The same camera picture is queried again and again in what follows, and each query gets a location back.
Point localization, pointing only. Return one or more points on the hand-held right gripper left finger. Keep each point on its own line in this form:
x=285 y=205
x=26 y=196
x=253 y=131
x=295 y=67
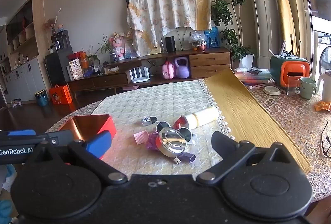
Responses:
x=98 y=143

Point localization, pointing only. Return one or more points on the clear plastic bag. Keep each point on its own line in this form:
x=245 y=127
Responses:
x=198 y=39

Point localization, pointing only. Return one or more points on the yellow wood-grain mat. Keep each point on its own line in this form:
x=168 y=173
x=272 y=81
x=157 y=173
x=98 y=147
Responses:
x=248 y=110

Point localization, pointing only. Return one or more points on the light blue cloth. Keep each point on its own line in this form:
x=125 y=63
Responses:
x=6 y=172

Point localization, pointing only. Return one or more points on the white washing machine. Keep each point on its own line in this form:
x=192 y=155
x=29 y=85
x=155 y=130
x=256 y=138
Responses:
x=323 y=53

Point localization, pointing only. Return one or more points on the white router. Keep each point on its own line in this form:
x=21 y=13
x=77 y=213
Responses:
x=141 y=76

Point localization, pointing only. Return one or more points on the round silver tin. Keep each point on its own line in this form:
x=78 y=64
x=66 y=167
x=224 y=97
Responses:
x=172 y=141

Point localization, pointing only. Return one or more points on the red toy iron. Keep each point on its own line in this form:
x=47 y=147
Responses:
x=181 y=122

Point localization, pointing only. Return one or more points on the black cylinder speaker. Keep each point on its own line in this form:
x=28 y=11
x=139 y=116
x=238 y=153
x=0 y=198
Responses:
x=170 y=44

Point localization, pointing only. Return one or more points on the cream quilted table mat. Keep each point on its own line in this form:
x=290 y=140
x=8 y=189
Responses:
x=155 y=99

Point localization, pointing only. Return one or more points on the purple crumpled toy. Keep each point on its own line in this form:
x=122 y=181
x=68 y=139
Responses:
x=152 y=142

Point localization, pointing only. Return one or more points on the purple kettlebell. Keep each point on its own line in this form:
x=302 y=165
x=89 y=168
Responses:
x=182 y=68

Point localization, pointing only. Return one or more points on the wooden tv stand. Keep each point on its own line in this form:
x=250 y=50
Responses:
x=206 y=62

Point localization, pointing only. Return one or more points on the printed snack box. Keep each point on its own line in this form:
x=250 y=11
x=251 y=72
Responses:
x=75 y=70

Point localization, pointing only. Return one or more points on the white standing air conditioner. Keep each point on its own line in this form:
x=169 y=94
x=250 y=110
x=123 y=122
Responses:
x=256 y=1

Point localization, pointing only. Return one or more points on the blue waste bin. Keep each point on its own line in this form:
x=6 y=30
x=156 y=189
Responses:
x=41 y=98

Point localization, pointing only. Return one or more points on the yellow curtain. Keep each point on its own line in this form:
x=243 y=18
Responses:
x=283 y=6

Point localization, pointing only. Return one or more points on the pink plush doll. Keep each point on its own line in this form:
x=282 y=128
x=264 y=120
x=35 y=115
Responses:
x=118 y=45

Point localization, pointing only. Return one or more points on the orange and green tissue box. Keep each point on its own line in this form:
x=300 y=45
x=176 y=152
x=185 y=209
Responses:
x=291 y=71

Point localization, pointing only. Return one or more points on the floral cloth cover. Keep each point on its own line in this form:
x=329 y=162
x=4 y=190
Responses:
x=165 y=6

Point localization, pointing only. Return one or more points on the small cardboard box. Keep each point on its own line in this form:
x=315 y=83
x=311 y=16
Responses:
x=111 y=70

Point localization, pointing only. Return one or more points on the black round sunglasses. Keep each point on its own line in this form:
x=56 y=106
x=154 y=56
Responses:
x=185 y=133

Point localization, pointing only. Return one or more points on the potted plant in grey vase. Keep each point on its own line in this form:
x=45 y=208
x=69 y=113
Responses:
x=113 y=54

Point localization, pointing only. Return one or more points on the black coffee machine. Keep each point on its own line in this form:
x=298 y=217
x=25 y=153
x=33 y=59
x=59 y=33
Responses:
x=60 y=40

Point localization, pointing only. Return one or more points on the pink toy backpack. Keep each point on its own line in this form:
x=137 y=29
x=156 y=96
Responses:
x=168 y=70

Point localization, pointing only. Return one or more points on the black car key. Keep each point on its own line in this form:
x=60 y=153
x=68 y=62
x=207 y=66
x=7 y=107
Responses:
x=149 y=121

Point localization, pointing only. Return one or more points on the white small dish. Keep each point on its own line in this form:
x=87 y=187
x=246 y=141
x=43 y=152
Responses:
x=271 y=90

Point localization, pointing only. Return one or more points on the pale green mug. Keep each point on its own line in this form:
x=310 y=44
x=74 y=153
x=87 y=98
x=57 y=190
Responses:
x=307 y=88

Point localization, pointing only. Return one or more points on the wooden wall cabinet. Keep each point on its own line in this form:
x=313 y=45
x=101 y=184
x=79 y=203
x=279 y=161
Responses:
x=23 y=58

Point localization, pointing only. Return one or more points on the black eyeglasses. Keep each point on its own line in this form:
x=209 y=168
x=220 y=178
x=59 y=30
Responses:
x=326 y=143

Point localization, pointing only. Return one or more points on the orange snack wrapper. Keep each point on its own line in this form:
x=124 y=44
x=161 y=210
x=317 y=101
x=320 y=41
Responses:
x=323 y=105

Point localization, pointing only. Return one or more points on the stack of books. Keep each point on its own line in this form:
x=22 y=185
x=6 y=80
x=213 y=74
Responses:
x=252 y=75

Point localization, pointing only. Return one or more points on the black cabinet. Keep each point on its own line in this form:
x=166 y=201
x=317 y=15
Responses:
x=55 y=68

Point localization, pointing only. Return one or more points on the vase with dried flowers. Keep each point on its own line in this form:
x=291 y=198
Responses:
x=53 y=24

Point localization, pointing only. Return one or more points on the red orange gift bag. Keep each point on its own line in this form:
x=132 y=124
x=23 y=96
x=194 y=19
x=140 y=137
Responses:
x=79 y=58

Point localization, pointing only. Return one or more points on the tall potted tree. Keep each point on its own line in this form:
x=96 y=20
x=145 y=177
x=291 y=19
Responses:
x=230 y=6

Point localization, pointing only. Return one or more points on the red tin box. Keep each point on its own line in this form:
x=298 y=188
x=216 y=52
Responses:
x=89 y=127

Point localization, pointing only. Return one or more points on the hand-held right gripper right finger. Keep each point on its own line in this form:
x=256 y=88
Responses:
x=222 y=142

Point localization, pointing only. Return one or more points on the small green potted plant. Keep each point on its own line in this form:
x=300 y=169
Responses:
x=92 y=61

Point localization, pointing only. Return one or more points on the pair of shoes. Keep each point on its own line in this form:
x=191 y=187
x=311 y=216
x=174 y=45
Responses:
x=16 y=103

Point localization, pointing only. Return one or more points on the white cylindrical bottle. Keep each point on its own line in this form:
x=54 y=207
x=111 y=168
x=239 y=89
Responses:
x=203 y=116

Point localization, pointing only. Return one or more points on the clear drinking glass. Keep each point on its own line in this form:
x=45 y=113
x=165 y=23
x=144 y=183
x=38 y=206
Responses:
x=292 y=86

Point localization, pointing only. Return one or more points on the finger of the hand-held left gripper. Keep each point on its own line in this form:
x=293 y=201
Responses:
x=22 y=132
x=51 y=140

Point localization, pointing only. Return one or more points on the white pitcher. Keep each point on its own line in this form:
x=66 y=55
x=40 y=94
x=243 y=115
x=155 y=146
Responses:
x=326 y=86

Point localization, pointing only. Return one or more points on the small pink box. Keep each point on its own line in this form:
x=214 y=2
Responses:
x=141 y=137

